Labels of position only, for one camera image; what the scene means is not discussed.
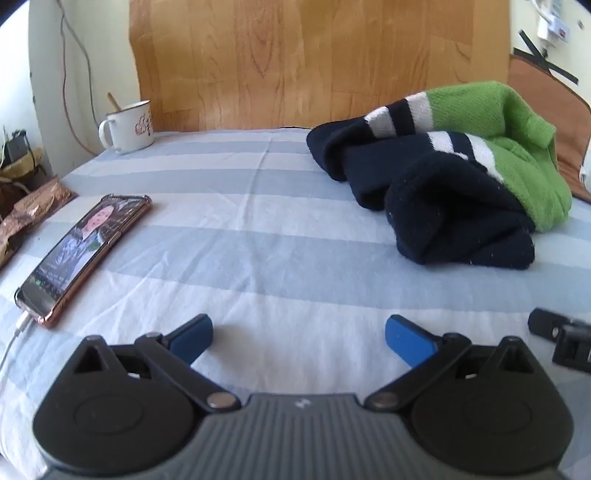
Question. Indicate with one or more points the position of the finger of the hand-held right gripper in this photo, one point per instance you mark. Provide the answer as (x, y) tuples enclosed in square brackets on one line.
[(547, 323), (575, 344)]

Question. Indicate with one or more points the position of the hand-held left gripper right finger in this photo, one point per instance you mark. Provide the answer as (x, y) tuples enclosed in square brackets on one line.
[(406, 341)]

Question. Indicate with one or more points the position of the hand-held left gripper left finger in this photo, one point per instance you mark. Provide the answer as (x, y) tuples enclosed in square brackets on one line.
[(194, 339)]

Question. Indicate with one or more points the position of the navy green striped knit sweater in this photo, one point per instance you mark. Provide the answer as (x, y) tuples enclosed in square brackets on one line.
[(443, 184)]

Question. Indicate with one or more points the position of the blue white striped bed sheet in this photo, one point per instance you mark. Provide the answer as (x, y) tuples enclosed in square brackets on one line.
[(258, 230)]

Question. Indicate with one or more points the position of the smartphone in rose gold case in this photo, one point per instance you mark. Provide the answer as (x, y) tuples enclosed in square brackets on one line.
[(78, 258)]

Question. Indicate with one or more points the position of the brown snack packet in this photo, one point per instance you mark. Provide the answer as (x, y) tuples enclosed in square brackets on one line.
[(32, 210)]

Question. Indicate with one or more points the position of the white enamel mug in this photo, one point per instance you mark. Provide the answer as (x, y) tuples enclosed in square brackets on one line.
[(131, 127)]

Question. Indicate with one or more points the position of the brown board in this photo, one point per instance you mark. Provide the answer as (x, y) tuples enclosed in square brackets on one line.
[(549, 97)]

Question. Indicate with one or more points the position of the brown basket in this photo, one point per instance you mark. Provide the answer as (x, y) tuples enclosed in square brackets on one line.
[(21, 184)]

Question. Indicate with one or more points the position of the black power adapter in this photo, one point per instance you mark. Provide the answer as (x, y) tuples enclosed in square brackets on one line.
[(14, 147)]

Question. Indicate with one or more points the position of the wooden headboard panel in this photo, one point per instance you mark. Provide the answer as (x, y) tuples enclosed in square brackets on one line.
[(300, 60)]

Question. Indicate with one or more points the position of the white wall socket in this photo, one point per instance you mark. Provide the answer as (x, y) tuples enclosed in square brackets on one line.
[(551, 21)]

